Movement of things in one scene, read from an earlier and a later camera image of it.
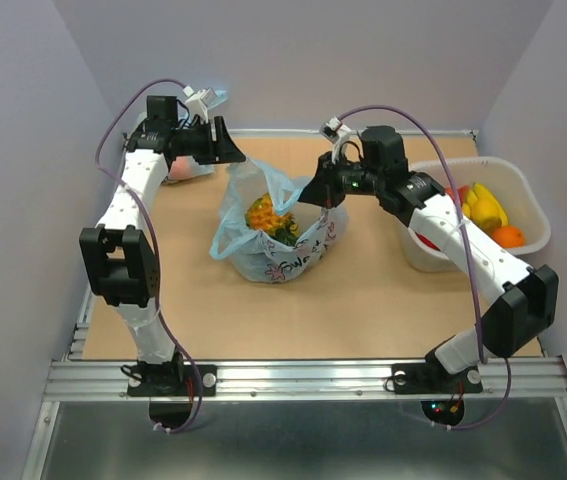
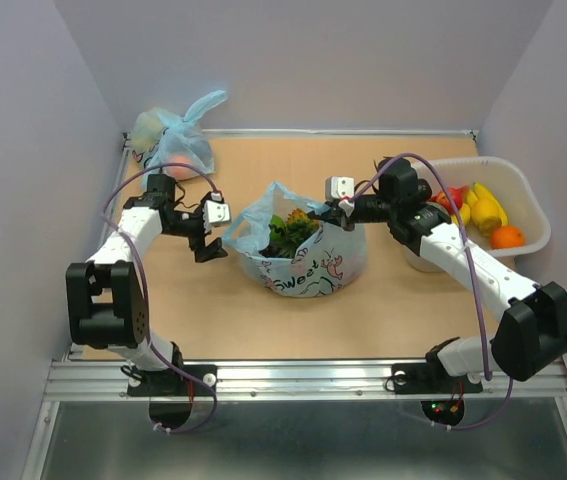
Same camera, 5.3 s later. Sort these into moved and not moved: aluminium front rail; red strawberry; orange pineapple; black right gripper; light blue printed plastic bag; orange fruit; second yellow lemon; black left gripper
Moved: black left gripper; black right gripper; orange pineapple; light blue printed plastic bag
Not moved: aluminium front rail; second yellow lemon; red strawberry; orange fruit
